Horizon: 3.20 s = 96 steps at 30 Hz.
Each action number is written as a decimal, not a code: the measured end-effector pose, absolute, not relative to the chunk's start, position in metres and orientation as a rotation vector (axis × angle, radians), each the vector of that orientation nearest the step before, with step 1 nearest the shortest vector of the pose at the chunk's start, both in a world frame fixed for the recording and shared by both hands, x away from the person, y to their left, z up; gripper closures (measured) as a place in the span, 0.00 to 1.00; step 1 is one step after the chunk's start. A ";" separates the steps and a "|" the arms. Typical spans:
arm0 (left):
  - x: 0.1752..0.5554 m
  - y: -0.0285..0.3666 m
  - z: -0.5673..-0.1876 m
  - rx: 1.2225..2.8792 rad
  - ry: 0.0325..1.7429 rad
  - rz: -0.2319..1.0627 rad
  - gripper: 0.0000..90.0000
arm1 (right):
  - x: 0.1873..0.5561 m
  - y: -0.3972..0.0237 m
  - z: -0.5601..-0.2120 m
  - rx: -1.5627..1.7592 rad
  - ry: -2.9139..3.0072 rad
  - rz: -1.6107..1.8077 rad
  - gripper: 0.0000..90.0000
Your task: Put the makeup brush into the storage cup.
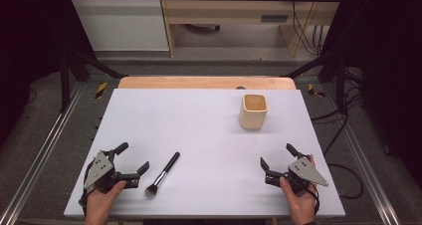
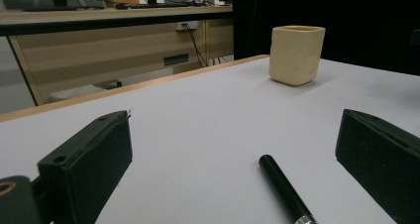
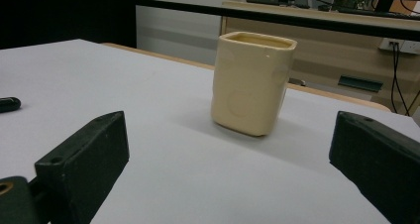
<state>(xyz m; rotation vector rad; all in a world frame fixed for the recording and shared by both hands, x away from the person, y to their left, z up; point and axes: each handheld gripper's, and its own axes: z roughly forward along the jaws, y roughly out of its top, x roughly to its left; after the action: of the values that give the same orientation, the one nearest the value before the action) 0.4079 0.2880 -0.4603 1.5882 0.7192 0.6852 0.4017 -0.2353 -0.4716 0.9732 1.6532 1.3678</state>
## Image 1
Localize white cabinet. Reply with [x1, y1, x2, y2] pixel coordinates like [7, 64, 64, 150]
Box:
[65, 0, 170, 52]

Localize black curtain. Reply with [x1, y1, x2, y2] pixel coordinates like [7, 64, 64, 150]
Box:
[0, 0, 98, 148]
[317, 0, 422, 188]

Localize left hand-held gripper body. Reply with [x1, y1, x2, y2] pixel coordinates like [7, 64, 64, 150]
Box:
[83, 149, 140, 195]

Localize black looped floor cable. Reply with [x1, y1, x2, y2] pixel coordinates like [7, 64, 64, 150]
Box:
[327, 162, 364, 200]

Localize yellow black tape piece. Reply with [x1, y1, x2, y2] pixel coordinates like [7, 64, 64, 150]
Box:
[307, 83, 326, 99]
[95, 82, 108, 100]

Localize beige square cup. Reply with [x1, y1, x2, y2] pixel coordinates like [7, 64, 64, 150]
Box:
[239, 94, 269, 131]

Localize black frame leg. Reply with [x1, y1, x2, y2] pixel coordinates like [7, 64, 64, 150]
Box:
[59, 49, 128, 113]
[281, 49, 349, 114]

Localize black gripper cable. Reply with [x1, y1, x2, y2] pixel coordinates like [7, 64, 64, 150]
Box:
[307, 184, 321, 217]

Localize person's left hand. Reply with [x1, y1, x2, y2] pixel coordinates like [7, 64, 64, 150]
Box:
[84, 180, 127, 225]

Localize black hanging cables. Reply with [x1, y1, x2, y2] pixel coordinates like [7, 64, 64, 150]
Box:
[289, 0, 325, 57]

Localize dark object under desk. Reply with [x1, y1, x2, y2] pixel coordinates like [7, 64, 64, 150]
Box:
[183, 23, 222, 33]

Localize aluminium floor rail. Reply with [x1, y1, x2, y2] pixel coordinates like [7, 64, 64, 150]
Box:
[321, 85, 401, 225]
[0, 81, 85, 225]

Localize black makeup brush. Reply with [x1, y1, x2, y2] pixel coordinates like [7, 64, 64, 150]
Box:
[144, 151, 181, 198]

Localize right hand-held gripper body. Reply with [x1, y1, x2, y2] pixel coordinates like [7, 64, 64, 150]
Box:
[265, 153, 329, 198]

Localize person's right hand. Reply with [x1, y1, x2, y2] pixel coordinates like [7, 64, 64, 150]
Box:
[279, 176, 318, 225]

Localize wooden desk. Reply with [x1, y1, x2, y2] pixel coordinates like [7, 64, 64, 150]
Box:
[158, 0, 346, 58]

